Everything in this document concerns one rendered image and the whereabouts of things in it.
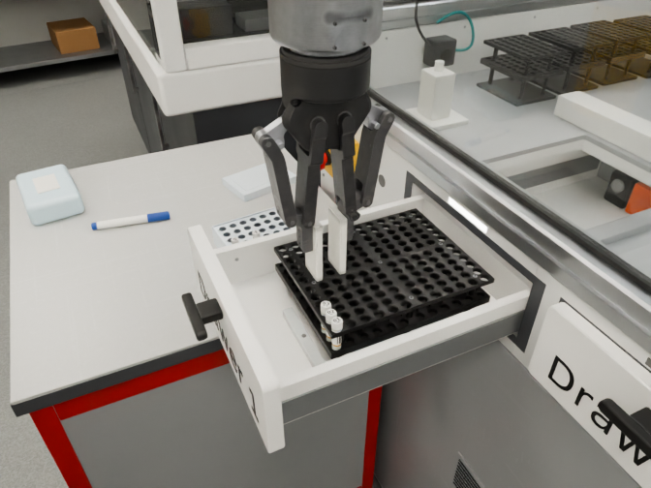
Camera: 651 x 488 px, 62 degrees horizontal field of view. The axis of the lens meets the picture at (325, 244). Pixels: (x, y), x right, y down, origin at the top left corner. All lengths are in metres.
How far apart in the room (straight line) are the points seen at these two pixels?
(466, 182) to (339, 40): 0.35
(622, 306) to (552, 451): 0.25
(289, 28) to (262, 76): 0.98
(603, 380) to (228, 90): 1.06
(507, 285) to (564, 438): 0.19
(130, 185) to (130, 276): 0.30
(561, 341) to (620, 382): 0.07
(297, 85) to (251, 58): 0.94
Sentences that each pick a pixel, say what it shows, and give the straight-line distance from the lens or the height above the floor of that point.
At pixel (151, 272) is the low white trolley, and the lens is 0.94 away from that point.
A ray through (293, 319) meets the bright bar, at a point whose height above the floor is 0.85.
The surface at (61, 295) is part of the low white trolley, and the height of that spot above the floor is 0.76.
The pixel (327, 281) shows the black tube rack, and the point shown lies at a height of 0.90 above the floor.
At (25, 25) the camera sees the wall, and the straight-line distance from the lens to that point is 4.74.
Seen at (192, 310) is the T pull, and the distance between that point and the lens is 0.62.
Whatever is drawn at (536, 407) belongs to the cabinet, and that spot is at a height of 0.76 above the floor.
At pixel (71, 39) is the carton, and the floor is 0.24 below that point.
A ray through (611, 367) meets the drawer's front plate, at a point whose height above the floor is 0.92.
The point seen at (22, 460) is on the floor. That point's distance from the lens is 1.76.
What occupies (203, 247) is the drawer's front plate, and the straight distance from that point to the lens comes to 0.68.
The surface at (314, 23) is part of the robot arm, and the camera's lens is 0.42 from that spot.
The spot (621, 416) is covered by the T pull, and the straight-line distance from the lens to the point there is 0.58.
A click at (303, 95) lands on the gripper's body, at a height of 1.17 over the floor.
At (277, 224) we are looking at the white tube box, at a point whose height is 0.80.
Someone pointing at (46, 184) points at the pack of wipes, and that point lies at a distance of 1.16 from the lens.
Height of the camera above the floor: 1.33
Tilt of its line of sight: 37 degrees down
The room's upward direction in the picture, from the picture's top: straight up
